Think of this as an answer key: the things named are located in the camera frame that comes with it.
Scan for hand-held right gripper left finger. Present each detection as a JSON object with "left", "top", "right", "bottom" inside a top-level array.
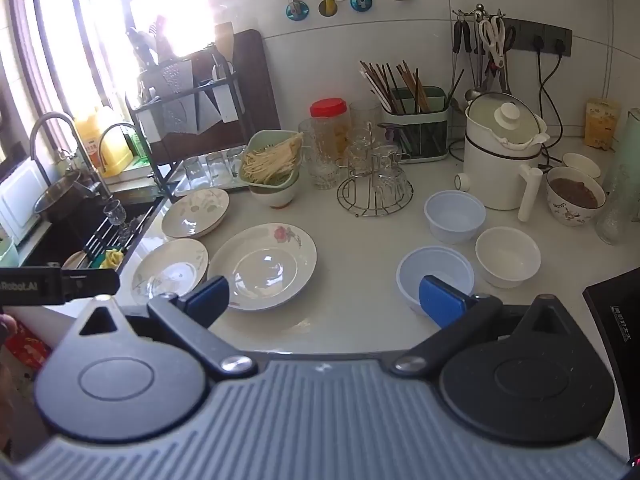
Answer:
[{"left": 75, "top": 276, "right": 258, "bottom": 380}]

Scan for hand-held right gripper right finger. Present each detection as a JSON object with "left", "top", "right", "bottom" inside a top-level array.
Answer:
[{"left": 391, "top": 275, "right": 581, "bottom": 377}]

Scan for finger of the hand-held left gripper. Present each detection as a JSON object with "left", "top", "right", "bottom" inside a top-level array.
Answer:
[{"left": 62, "top": 268, "right": 121, "bottom": 297}]

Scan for bluish white plastic bowl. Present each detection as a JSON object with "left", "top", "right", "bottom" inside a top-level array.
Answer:
[
  {"left": 424, "top": 190, "right": 487, "bottom": 246},
  {"left": 396, "top": 246, "right": 476, "bottom": 317}
]

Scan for gold rim white plate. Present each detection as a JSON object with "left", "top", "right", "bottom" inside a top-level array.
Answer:
[{"left": 131, "top": 238, "right": 209, "bottom": 302}]

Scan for large pink flower plate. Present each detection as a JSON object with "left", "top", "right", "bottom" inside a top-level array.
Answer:
[{"left": 207, "top": 223, "right": 318, "bottom": 312}]

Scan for green leaf print plate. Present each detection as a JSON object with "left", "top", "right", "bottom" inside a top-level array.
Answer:
[{"left": 161, "top": 189, "right": 231, "bottom": 239}]

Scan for white ceramic bowl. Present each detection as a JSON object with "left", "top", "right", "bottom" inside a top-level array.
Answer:
[{"left": 475, "top": 226, "right": 542, "bottom": 289}]

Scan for black sink drying rack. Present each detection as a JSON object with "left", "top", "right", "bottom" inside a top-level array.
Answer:
[{"left": 82, "top": 212, "right": 147, "bottom": 268}]

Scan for black sink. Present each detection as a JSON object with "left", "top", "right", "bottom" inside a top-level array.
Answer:
[{"left": 20, "top": 194, "right": 167, "bottom": 281}]

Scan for red printed packaging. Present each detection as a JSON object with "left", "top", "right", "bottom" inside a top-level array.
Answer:
[{"left": 0, "top": 332, "right": 52, "bottom": 372}]

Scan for small glass goblet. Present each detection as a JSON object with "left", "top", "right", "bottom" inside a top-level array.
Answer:
[{"left": 102, "top": 199, "right": 128, "bottom": 227}]

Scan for steel pot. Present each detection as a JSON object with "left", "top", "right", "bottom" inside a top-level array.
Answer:
[{"left": 32, "top": 170, "right": 101, "bottom": 224}]

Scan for white drip tray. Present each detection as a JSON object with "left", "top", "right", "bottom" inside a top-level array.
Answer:
[{"left": 172, "top": 152, "right": 251, "bottom": 198}]

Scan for deep white bowl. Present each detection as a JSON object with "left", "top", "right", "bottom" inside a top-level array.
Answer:
[{"left": 249, "top": 170, "right": 302, "bottom": 209}]

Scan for clear glass cup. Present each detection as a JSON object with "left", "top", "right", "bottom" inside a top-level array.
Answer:
[
  {"left": 345, "top": 129, "right": 375, "bottom": 177},
  {"left": 372, "top": 146, "right": 402, "bottom": 181},
  {"left": 349, "top": 101, "right": 382, "bottom": 133},
  {"left": 374, "top": 167, "right": 410, "bottom": 207}
]

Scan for green plastic colander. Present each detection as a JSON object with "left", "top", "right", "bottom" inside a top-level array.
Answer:
[{"left": 239, "top": 130, "right": 305, "bottom": 192}]

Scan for white electric kettle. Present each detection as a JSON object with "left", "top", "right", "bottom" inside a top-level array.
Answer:
[{"left": 454, "top": 91, "right": 548, "bottom": 222}]

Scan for yellow detergent bottle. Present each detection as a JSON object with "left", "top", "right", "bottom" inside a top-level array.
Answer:
[{"left": 74, "top": 105, "right": 116, "bottom": 171}]

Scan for pale yellow noodles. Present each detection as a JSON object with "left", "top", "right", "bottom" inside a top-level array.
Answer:
[{"left": 242, "top": 133, "right": 304, "bottom": 184}]

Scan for small gooseneck faucet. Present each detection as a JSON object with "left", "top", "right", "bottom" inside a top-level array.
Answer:
[{"left": 97, "top": 122, "right": 153, "bottom": 181}]

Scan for steel gooseneck faucet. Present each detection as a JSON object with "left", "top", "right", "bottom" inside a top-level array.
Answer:
[{"left": 29, "top": 111, "right": 113, "bottom": 201}]

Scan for white rack caddy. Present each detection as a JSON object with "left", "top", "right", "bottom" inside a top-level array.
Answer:
[
  {"left": 135, "top": 107, "right": 167, "bottom": 143},
  {"left": 219, "top": 79, "right": 240, "bottom": 124}
]

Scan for green white chopstick holder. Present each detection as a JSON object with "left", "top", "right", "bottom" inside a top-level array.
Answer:
[{"left": 382, "top": 86, "right": 449, "bottom": 163}]

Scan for floral bowl with brown food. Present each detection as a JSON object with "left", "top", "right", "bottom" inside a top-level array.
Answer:
[{"left": 545, "top": 165, "right": 607, "bottom": 227}]

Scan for tall patterned drinking glass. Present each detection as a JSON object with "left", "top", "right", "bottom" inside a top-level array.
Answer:
[{"left": 299, "top": 117, "right": 346, "bottom": 191}]

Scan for black induction cooktop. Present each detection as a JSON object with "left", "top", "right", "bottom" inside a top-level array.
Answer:
[{"left": 582, "top": 266, "right": 640, "bottom": 392}]

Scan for glass kettle lid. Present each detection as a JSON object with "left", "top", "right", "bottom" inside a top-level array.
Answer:
[{"left": 469, "top": 91, "right": 547, "bottom": 148}]

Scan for small white bowl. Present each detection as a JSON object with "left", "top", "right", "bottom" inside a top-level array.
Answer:
[{"left": 561, "top": 152, "right": 602, "bottom": 181}]

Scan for black dish rack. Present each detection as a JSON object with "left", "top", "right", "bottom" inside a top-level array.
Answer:
[{"left": 124, "top": 42, "right": 242, "bottom": 196}]

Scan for grey cloth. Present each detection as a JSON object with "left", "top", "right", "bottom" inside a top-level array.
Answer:
[{"left": 161, "top": 57, "right": 224, "bottom": 135}]

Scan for light green pitcher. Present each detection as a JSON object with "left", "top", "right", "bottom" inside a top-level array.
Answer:
[{"left": 595, "top": 109, "right": 640, "bottom": 246}]

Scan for brown wooden cutting board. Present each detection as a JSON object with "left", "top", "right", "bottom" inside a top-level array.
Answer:
[{"left": 150, "top": 29, "right": 281, "bottom": 161}]

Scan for red lid plastic jar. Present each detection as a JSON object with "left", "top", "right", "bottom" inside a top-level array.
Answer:
[{"left": 309, "top": 98, "right": 351, "bottom": 161}]

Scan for bundle of chopsticks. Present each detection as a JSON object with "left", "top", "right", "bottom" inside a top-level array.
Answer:
[{"left": 359, "top": 60, "right": 432, "bottom": 113}]

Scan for yellow box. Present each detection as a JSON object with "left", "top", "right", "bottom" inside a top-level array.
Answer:
[{"left": 584, "top": 97, "right": 621, "bottom": 151}]

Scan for window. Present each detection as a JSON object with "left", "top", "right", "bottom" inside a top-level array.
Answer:
[{"left": 0, "top": 0, "right": 221, "bottom": 161}]

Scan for metal utensil hook rack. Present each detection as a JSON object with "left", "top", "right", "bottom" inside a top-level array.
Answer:
[{"left": 452, "top": 4, "right": 506, "bottom": 26}]

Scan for round wire cup rack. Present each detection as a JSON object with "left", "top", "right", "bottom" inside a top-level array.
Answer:
[{"left": 336, "top": 157, "right": 415, "bottom": 218}]

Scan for black handled ladle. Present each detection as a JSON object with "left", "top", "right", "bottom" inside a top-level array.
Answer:
[{"left": 464, "top": 21, "right": 487, "bottom": 104}]

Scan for black power cable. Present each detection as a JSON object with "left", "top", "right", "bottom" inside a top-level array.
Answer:
[
  {"left": 539, "top": 37, "right": 568, "bottom": 150},
  {"left": 534, "top": 35, "right": 547, "bottom": 121}
]

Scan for black handled utensil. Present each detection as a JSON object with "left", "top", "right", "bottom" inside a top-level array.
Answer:
[{"left": 452, "top": 19, "right": 464, "bottom": 106}]

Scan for white handled scissors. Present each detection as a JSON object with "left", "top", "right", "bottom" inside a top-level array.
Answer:
[{"left": 479, "top": 16, "right": 508, "bottom": 75}]

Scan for black wall socket strip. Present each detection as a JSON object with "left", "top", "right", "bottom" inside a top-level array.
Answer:
[{"left": 500, "top": 17, "right": 573, "bottom": 57}]

